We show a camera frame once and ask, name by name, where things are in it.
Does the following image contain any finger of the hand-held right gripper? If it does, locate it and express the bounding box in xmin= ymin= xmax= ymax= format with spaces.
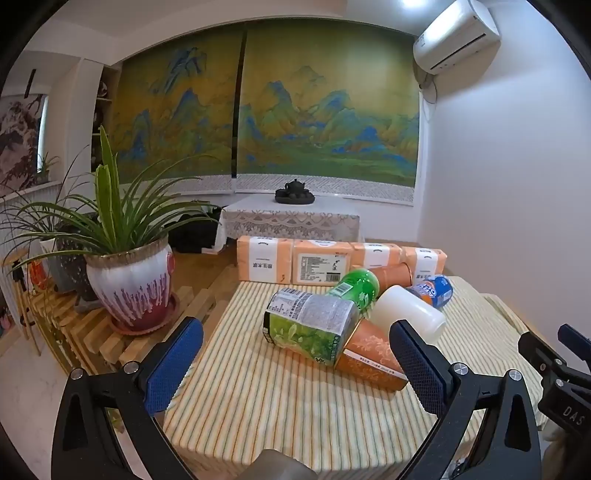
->
xmin=517 ymin=329 xmax=568 ymax=385
xmin=557 ymin=324 xmax=591 ymax=364

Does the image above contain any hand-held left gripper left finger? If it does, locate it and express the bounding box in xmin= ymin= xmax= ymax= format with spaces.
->
xmin=51 ymin=316 xmax=205 ymax=480

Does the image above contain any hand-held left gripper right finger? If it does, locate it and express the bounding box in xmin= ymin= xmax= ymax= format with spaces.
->
xmin=389 ymin=319 xmax=543 ymax=480

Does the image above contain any orange patterned paper cup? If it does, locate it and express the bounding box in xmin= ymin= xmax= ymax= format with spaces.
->
xmin=351 ymin=263 xmax=414 ymax=296
xmin=334 ymin=320 xmax=410 ymax=393

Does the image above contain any white plastic bottle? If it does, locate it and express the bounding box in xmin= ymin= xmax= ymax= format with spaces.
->
xmin=369 ymin=285 xmax=447 ymax=345

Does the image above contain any white and red flower pot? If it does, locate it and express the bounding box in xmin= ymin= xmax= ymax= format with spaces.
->
xmin=85 ymin=234 xmax=176 ymax=329

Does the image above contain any wooden slat bench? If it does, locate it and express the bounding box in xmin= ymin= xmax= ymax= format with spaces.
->
xmin=25 ymin=265 xmax=241 ymax=377

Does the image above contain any green soda bottle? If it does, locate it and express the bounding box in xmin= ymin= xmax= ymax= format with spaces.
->
xmin=325 ymin=268 xmax=380 ymax=320

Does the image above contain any orange tissue pack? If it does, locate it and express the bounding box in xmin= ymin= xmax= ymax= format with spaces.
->
xmin=350 ymin=242 xmax=403 ymax=269
xmin=236 ymin=235 xmax=295 ymax=284
xmin=292 ymin=239 xmax=354 ymax=286
xmin=400 ymin=246 xmax=448 ymax=285

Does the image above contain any striped tablecloth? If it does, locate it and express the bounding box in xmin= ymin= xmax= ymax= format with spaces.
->
xmin=163 ymin=275 xmax=549 ymax=472

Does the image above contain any green tea label bottle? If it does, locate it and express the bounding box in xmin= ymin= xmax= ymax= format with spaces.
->
xmin=263 ymin=287 xmax=361 ymax=366

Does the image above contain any black bag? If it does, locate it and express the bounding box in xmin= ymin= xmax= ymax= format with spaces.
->
xmin=167 ymin=209 xmax=223 ymax=256

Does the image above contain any grey speckled flower pot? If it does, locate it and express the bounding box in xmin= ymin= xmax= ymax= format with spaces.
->
xmin=54 ymin=222 xmax=101 ymax=302

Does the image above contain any broad-leaf green plant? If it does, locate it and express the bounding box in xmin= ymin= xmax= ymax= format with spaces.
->
xmin=21 ymin=126 xmax=223 ymax=268

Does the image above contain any low table with lace cloth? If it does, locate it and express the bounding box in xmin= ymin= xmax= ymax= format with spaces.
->
xmin=216 ymin=196 xmax=366 ymax=256

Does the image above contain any thin-leaf grass plant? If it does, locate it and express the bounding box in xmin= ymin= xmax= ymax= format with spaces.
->
xmin=0 ymin=173 xmax=95 ymax=280

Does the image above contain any black teapot set tray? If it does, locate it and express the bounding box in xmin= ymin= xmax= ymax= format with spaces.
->
xmin=274 ymin=178 xmax=317 ymax=205

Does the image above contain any small windowsill plant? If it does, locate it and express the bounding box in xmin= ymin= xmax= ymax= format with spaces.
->
xmin=36 ymin=151 xmax=62 ymax=186

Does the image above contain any landscape painting roller blind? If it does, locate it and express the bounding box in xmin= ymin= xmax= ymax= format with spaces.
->
xmin=233 ymin=24 xmax=423 ymax=203
xmin=107 ymin=30 xmax=242 ymax=195

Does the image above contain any white air conditioner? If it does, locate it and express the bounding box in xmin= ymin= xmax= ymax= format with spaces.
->
xmin=412 ymin=0 xmax=502 ymax=73

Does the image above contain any ink painting wall scroll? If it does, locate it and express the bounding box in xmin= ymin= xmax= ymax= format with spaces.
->
xmin=0 ymin=93 xmax=48 ymax=198

